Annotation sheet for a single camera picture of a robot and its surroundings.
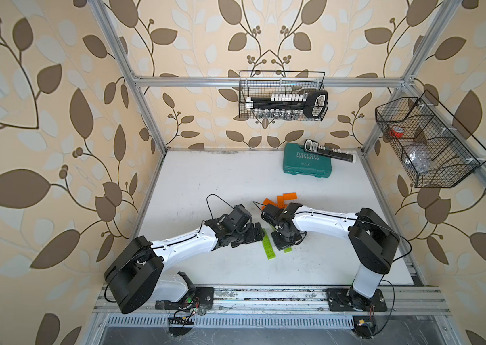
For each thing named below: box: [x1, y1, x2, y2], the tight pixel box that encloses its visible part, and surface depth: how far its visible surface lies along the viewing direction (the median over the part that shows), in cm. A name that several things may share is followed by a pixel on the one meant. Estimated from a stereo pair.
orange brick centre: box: [276, 195, 288, 209], surface depth 103 cm
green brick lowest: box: [262, 242, 277, 261], surface depth 86 cm
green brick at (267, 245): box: [261, 227, 276, 259], surface depth 86 cm
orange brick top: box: [283, 192, 298, 200], surface depth 104 cm
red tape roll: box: [388, 125, 405, 138], surface depth 84 cm
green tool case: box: [283, 142, 333, 178], surface depth 113 cm
